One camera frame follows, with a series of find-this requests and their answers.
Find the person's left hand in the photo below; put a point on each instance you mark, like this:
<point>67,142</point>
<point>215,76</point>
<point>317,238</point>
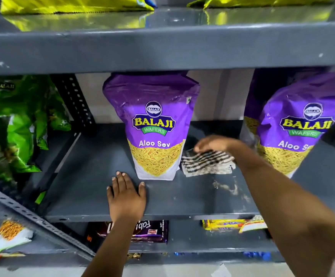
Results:
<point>126,199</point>

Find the person's right hand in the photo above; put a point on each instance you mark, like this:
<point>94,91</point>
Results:
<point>216,143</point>

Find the person's right fingers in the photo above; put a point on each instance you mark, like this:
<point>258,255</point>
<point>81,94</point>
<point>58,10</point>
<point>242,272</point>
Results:
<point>202,146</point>

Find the person's left middle finger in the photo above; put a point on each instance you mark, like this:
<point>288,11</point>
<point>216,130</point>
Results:
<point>119,178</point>

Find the person's left thumb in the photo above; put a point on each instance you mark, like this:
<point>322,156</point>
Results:
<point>142,189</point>

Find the person's left little finger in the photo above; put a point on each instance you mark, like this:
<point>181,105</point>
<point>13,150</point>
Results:
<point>109,191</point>

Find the black white striped cloth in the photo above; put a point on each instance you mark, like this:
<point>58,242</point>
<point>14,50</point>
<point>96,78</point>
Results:
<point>206,165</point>

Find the person's left forearm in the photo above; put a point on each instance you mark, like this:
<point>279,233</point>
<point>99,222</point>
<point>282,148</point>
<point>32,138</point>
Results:
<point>112,248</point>

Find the person's right forearm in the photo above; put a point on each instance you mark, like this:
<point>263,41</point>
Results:
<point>282,210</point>

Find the dark brown biscuit pack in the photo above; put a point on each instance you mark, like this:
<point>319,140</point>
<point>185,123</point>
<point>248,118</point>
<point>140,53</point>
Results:
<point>153,232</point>

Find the purple snack packet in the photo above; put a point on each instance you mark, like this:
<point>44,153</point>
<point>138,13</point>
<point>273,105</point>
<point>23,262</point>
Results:
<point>297,132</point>
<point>153,112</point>
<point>252,95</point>

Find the yellow snack packet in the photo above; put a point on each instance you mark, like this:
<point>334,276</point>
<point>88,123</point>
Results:
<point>222,225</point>

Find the small white yellow packet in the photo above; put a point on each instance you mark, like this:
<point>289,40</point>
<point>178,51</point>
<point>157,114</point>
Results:
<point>254,223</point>

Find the green snack packet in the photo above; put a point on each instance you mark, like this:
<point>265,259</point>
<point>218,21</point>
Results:
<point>56,109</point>
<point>14,135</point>

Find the grey metal shelf rack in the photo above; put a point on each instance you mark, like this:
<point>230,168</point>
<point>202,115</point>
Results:
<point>167,46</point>

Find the white orange snack packet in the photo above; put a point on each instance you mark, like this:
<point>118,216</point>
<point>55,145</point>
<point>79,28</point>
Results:
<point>9,236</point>

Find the blue packet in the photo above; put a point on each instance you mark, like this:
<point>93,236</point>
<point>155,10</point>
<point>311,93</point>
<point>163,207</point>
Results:
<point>256,255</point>

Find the yellow-green snack packet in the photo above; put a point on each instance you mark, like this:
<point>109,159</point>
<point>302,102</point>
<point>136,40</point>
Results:
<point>75,4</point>
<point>259,1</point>

